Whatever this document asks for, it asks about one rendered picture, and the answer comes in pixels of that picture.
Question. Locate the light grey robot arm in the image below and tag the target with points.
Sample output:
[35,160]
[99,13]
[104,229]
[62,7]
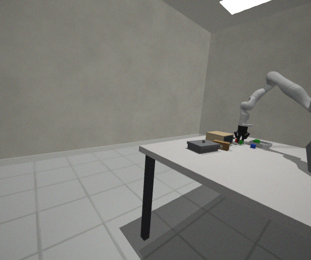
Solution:
[289,88]

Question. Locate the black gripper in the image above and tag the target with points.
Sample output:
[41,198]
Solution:
[242,133]

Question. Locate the brown cardboard box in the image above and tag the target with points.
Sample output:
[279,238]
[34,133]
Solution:
[223,145]

